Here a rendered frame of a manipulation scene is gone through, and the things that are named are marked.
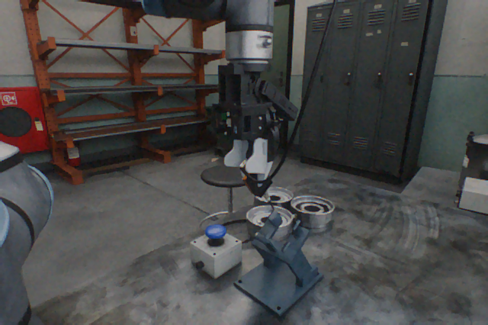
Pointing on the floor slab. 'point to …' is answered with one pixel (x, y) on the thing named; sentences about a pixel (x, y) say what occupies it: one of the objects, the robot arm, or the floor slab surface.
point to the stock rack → (137, 55)
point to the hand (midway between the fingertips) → (255, 176)
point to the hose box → (27, 123)
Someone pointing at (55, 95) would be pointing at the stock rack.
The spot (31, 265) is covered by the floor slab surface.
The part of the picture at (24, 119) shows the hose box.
